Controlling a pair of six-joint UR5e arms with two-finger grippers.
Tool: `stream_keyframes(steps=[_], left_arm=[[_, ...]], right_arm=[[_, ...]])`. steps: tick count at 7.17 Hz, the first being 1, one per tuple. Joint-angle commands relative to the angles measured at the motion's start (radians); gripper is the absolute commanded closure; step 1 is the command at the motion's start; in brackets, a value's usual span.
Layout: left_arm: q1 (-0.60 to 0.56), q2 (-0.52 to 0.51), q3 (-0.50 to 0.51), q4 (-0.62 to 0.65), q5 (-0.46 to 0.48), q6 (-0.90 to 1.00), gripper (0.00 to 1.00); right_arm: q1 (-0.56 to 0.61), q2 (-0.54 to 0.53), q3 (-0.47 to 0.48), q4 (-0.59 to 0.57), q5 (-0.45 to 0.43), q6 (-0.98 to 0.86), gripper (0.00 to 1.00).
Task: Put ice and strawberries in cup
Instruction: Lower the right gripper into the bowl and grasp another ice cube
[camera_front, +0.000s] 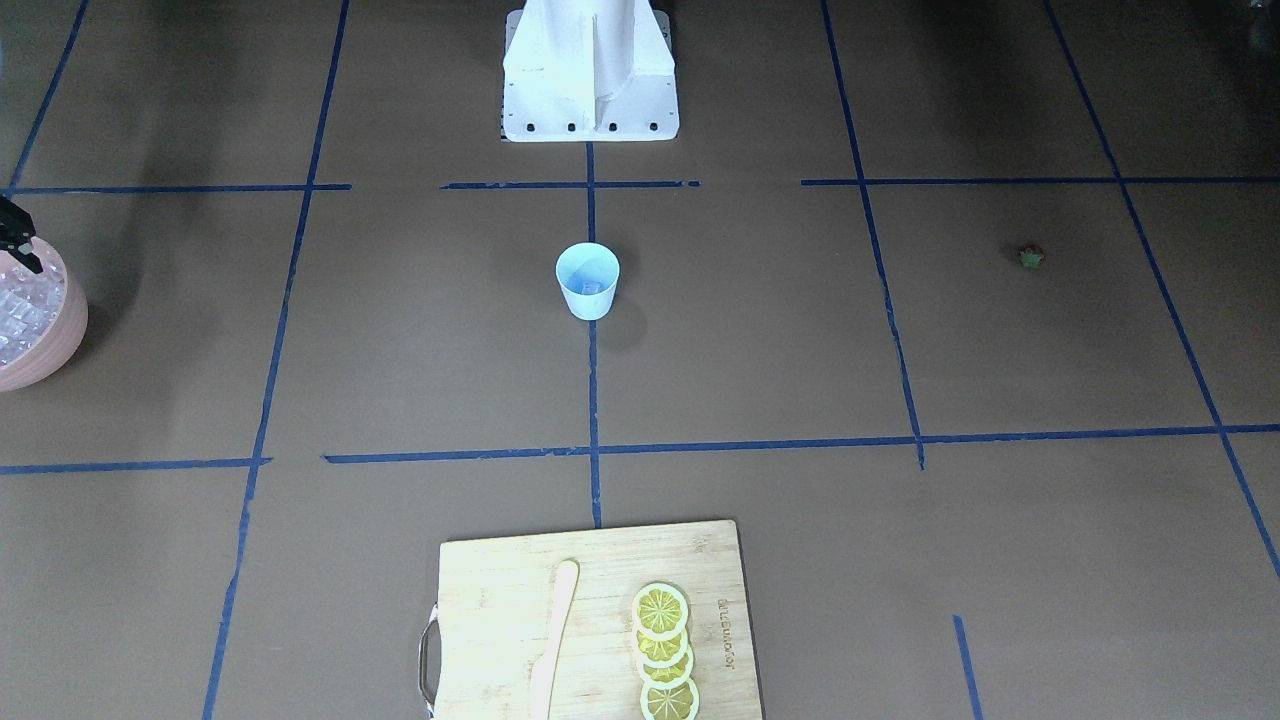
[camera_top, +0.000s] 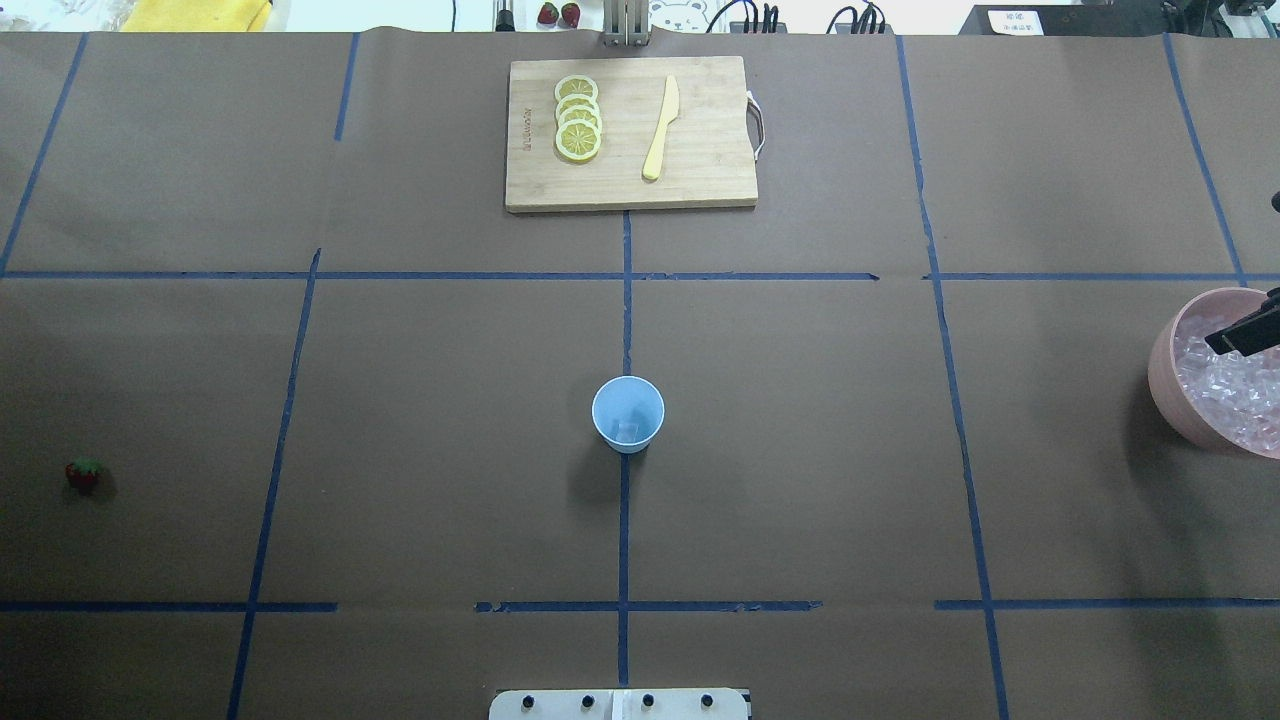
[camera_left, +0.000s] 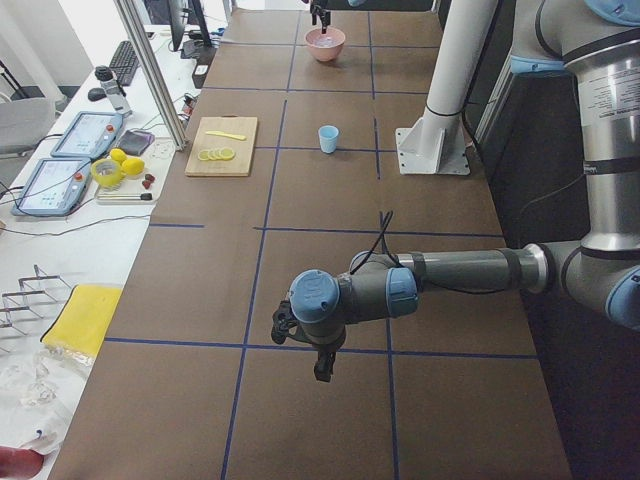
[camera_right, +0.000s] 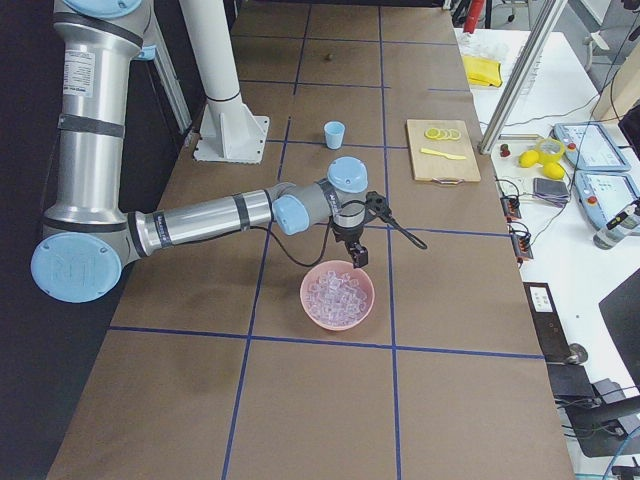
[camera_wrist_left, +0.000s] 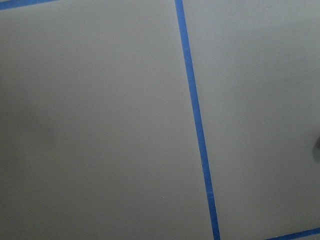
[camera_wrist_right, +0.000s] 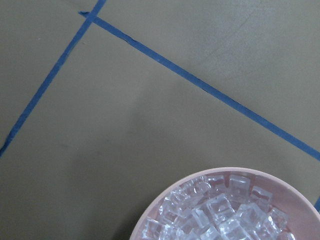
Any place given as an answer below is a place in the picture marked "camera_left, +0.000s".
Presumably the yellow cloth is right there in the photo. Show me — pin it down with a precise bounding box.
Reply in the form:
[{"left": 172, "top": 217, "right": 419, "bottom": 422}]
[{"left": 40, "top": 284, "right": 122, "bottom": 362}]

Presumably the black monitor stand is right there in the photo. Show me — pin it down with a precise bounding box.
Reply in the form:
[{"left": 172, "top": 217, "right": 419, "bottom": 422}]
[{"left": 166, "top": 0, "right": 215, "bottom": 59}]

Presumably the clear plastic bag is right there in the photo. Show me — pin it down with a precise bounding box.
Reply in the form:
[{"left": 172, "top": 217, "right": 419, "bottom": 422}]
[{"left": 1, "top": 347, "right": 95, "bottom": 455}]

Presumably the pink bowl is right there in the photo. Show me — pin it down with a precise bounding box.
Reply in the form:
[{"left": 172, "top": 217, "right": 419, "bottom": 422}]
[{"left": 305, "top": 27, "right": 346, "bottom": 62}]

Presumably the white mounting pillar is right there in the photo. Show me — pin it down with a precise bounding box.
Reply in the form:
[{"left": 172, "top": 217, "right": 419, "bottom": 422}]
[{"left": 395, "top": 0, "right": 498, "bottom": 175}]

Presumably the aluminium frame post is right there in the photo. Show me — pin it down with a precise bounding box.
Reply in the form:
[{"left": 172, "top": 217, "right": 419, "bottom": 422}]
[{"left": 114, "top": 0, "right": 188, "bottom": 151}]

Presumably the yellow tape roll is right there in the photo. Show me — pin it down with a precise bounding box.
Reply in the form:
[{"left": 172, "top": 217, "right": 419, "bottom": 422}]
[{"left": 91, "top": 158, "right": 124, "bottom": 188}]

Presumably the yellow plastic knife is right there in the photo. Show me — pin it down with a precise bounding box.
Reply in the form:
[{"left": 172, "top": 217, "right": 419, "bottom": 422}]
[{"left": 205, "top": 130, "right": 247, "bottom": 141}]

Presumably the wooden cutting board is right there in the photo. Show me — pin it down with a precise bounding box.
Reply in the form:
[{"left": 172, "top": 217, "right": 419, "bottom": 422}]
[{"left": 185, "top": 116, "right": 258, "bottom": 177}]

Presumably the light blue cup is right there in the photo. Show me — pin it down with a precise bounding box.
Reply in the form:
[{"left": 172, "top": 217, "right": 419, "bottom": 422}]
[{"left": 318, "top": 125, "right": 340, "bottom": 154}]

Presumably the teach pendant tablet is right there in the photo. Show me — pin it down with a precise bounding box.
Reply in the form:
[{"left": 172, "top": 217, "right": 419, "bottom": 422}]
[
  {"left": 51, "top": 111, "right": 124, "bottom": 160},
  {"left": 10, "top": 157, "right": 92, "bottom": 217}
]

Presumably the white tray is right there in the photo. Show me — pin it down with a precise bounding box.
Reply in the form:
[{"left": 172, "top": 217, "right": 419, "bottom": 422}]
[{"left": 95, "top": 173, "right": 161, "bottom": 205}]

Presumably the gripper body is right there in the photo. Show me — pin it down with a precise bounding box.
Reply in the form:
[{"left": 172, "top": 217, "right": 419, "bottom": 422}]
[
  {"left": 305, "top": 331, "right": 346, "bottom": 360},
  {"left": 309, "top": 0, "right": 329, "bottom": 15}
]

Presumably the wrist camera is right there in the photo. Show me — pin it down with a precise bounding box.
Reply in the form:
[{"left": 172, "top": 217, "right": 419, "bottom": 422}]
[{"left": 271, "top": 300, "right": 297, "bottom": 345}]

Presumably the black keyboard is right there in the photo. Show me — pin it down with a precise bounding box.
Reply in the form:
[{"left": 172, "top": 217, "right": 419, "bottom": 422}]
[{"left": 109, "top": 40, "right": 139, "bottom": 86}]

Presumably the yellow lemon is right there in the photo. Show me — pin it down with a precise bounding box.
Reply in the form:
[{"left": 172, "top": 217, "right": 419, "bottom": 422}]
[
  {"left": 109, "top": 148, "right": 128, "bottom": 164},
  {"left": 121, "top": 157, "right": 145, "bottom": 177}
]

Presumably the water bottle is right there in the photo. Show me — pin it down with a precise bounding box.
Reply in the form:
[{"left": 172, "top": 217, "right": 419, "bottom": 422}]
[{"left": 94, "top": 65, "right": 132, "bottom": 117}]

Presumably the computer mouse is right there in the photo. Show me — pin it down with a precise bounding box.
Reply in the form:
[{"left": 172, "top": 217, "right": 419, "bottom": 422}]
[{"left": 87, "top": 88, "right": 106, "bottom": 102}]

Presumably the wire rack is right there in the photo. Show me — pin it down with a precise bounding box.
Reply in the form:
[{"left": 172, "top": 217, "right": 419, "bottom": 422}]
[{"left": 1, "top": 264, "right": 73, "bottom": 356}]

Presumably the clear ice cubes pile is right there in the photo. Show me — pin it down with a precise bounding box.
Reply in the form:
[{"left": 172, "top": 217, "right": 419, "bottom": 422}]
[{"left": 312, "top": 35, "right": 340, "bottom": 48}]

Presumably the purple grey cloth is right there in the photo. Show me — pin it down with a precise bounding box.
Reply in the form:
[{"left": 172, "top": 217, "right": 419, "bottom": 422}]
[{"left": 117, "top": 130, "right": 155, "bottom": 156}]

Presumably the red object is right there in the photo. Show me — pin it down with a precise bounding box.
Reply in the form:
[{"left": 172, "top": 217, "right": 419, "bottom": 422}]
[{"left": 1, "top": 446, "right": 44, "bottom": 479}]

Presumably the black power strip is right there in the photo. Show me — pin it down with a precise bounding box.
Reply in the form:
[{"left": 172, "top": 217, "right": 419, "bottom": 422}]
[{"left": 192, "top": 46, "right": 217, "bottom": 89}]

